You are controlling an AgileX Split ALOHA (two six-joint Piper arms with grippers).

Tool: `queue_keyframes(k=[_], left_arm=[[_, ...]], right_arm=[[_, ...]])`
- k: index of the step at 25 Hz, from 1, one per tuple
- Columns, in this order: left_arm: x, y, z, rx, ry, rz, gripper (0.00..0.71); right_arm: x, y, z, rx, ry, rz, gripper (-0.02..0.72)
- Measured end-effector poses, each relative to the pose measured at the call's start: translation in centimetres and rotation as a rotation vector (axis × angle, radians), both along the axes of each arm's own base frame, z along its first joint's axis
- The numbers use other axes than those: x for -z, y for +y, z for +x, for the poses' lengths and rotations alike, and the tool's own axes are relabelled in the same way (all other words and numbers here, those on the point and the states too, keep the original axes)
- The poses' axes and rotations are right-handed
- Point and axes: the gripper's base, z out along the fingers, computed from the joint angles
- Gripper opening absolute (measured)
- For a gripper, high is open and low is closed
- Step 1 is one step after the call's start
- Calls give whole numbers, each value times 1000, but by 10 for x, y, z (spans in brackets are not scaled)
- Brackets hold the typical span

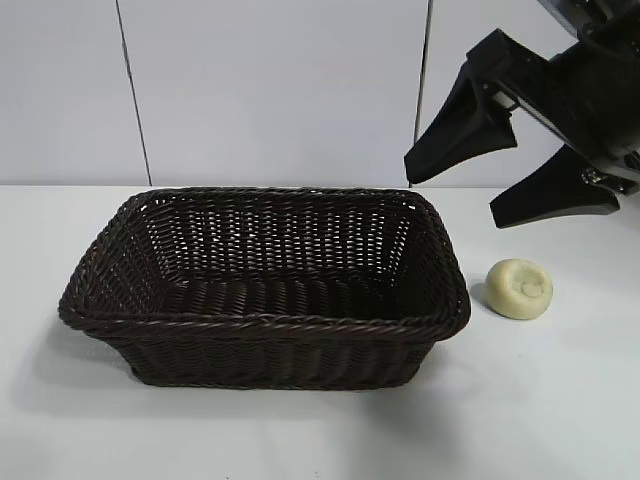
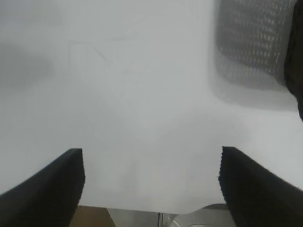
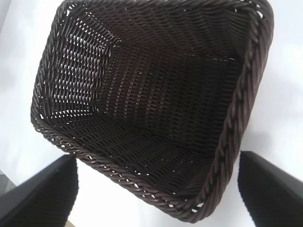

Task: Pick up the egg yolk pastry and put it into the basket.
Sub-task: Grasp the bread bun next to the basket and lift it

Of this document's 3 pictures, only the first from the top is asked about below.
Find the dark brown woven basket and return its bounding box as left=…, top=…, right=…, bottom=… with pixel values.
left=56, top=185, right=473, bottom=393

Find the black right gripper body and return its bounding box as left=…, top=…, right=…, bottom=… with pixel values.
left=464, top=14, right=640, bottom=198

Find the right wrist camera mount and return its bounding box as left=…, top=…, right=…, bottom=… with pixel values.
left=536, top=0, right=640, bottom=37

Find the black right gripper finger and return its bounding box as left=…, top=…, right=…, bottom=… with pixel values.
left=488, top=143, right=620, bottom=231
left=402, top=63, right=519, bottom=185

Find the pale yellow egg yolk pastry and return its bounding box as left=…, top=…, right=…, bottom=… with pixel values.
left=484, top=257, right=555, bottom=318

